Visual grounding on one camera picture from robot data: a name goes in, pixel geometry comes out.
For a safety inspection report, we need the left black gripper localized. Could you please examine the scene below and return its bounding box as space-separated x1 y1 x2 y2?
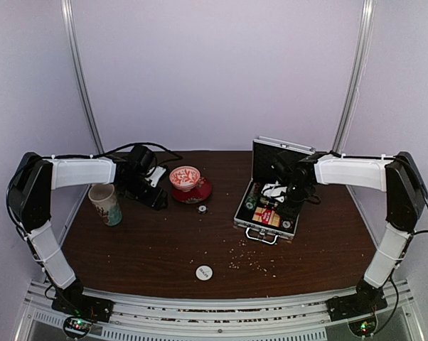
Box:
121 174 168 211

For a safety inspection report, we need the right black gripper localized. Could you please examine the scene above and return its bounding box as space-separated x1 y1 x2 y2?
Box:
275 180 311 221

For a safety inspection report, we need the red playing card box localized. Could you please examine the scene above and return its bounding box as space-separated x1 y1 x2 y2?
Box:
252 207 281 227

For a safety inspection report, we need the aluminium poker case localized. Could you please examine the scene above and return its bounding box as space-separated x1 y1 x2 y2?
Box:
233 136 315 245

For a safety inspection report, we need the black 100 chip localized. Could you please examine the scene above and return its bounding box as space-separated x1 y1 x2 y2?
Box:
198 205 208 214

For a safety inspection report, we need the white dealer button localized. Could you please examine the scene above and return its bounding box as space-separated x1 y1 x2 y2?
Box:
195 265 213 281

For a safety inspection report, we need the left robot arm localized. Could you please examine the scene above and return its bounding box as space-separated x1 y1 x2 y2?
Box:
6 143 168 315

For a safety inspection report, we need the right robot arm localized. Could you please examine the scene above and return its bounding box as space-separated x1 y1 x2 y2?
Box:
271 151 428 314

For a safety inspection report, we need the chip stack right in case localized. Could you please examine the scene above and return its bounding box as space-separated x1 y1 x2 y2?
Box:
281 220 292 230

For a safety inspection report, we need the chip stack in case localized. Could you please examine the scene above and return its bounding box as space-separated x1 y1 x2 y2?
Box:
245 183 261 210
281 220 292 230

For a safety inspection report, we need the white orange patterned bowl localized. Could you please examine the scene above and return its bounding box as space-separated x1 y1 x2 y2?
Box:
169 166 200 191

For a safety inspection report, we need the chip stack left in case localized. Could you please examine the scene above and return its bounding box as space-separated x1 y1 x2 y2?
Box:
245 183 261 210

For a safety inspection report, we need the red floral saucer plate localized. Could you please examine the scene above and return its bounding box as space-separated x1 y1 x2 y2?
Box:
171 177 213 204

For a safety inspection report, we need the white floral ceramic mug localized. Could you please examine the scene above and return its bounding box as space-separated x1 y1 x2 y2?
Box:
88 184 122 227

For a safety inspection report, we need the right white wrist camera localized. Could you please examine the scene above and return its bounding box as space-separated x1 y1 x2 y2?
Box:
261 183 287 202

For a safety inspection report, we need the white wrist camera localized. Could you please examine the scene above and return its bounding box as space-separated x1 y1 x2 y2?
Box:
145 166 166 188
261 183 287 202

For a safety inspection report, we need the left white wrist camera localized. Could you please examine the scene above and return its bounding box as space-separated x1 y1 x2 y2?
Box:
145 166 166 188

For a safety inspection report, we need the front aluminium rail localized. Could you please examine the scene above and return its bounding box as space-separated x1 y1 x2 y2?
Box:
12 281 428 340

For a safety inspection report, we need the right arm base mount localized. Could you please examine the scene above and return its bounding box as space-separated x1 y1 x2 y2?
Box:
326 279 387 338

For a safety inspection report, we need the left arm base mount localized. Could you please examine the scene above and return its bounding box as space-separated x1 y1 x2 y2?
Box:
51 281 114 340

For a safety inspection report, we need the left aluminium frame post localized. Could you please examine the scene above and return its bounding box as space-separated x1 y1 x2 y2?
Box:
60 0 104 153

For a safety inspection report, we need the aluminium frame post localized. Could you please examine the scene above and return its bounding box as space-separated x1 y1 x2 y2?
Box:
331 0 375 153
60 0 104 153

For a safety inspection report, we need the right aluminium frame post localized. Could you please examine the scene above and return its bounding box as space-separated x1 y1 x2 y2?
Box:
331 0 375 153

